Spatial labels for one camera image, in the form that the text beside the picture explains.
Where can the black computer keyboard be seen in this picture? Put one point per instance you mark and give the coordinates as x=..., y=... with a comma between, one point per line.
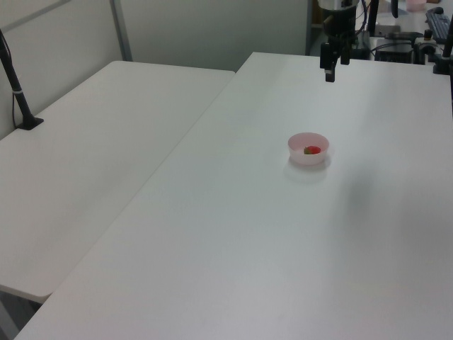
x=438, y=23

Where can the pink cup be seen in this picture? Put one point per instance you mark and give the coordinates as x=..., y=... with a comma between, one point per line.
x=414, y=4

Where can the red strawberry with green leaves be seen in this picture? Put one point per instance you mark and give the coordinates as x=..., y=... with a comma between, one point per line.
x=313, y=149

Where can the grey metal partition post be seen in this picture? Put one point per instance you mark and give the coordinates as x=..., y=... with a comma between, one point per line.
x=122, y=28

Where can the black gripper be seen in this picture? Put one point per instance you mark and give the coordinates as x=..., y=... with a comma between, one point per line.
x=339, y=23

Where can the black electronics box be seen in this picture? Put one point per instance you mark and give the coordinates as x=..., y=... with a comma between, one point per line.
x=393, y=54

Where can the pink plastic bowl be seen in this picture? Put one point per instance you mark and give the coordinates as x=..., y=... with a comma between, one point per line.
x=307, y=159

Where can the flat black device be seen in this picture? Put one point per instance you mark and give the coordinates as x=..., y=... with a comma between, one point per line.
x=401, y=35

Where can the black monitor stand pole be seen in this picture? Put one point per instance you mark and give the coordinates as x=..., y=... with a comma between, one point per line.
x=373, y=16

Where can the black camera stand pole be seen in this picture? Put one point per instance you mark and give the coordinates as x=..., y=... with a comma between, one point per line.
x=16, y=88

